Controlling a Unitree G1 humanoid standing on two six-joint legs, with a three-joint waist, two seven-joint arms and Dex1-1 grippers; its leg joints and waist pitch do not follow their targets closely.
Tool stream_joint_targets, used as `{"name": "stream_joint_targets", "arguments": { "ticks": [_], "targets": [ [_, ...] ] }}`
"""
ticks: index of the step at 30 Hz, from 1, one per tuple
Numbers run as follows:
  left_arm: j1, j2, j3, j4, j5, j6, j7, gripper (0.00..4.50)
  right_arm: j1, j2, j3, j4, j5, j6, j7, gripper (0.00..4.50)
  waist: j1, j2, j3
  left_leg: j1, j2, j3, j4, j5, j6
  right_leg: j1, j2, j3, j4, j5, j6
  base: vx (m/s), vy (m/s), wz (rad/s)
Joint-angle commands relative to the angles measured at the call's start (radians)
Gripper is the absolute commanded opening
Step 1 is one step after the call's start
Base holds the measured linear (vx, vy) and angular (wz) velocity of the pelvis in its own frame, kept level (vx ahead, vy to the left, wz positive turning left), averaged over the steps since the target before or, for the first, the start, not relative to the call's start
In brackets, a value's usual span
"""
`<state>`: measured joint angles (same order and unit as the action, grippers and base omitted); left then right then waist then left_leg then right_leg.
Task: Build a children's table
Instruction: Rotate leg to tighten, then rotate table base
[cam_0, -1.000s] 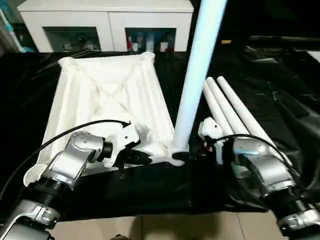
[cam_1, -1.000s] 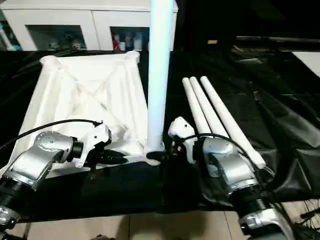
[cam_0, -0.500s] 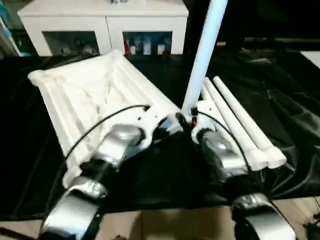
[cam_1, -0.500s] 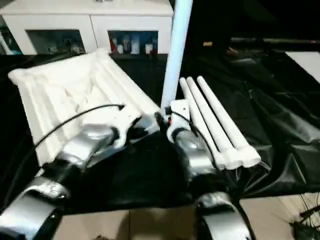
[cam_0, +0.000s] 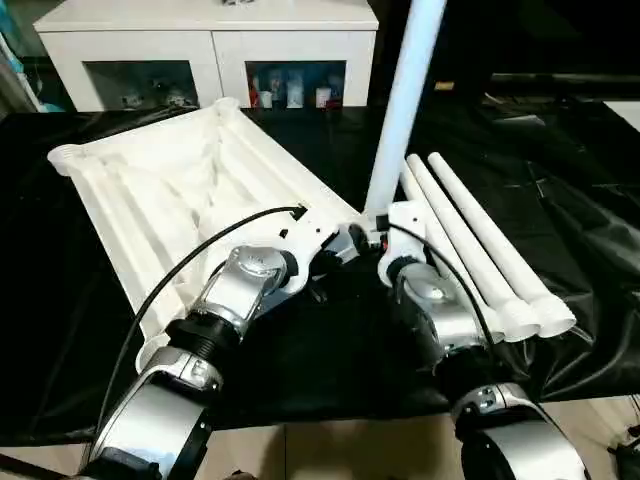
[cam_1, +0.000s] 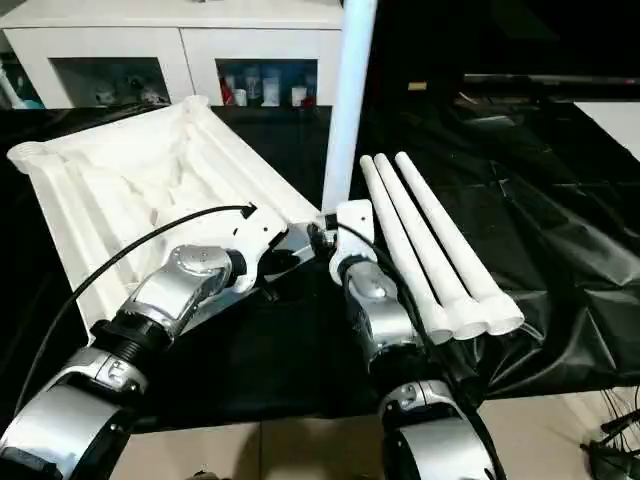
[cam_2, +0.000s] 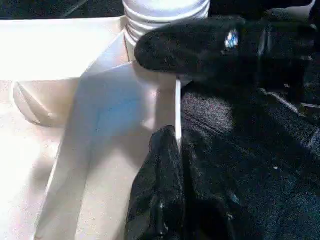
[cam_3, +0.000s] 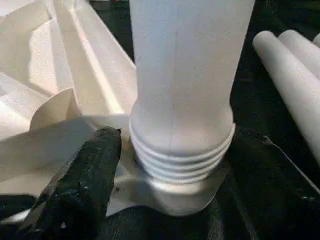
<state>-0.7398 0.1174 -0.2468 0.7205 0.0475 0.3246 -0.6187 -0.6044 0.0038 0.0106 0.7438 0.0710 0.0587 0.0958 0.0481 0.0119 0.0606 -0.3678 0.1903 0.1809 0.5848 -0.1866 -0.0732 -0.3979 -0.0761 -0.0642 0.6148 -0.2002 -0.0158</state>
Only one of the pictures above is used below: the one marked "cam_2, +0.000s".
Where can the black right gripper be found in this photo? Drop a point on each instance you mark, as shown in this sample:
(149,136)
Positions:
(292,50)

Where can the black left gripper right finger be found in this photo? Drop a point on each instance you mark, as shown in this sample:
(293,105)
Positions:
(207,205)

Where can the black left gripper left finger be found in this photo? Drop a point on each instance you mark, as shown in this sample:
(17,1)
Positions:
(157,195)

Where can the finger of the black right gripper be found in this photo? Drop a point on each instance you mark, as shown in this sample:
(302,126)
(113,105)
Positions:
(195,47)

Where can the white plastic table leg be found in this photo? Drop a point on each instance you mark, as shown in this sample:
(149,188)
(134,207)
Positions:
(162,15)

